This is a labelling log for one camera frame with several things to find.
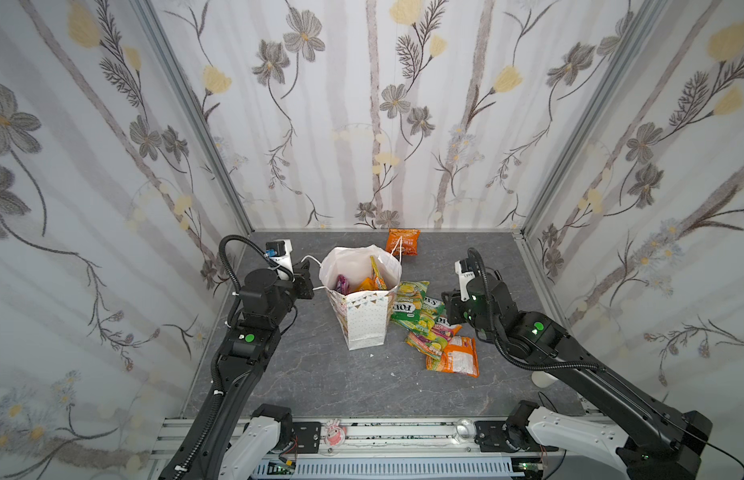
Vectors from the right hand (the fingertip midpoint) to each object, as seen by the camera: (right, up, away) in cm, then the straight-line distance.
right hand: (443, 289), depth 71 cm
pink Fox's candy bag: (0, -17, +14) cm, 22 cm away
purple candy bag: (-27, 0, +16) cm, 31 cm away
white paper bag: (-21, 0, +23) cm, 32 cm away
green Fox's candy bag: (-5, -8, +22) cm, 24 cm away
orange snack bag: (+7, -21, +13) cm, 26 cm away
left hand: (-34, +9, 0) cm, 35 cm away
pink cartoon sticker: (-26, -35, +1) cm, 44 cm away
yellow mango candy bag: (-19, -1, +20) cm, 27 cm away
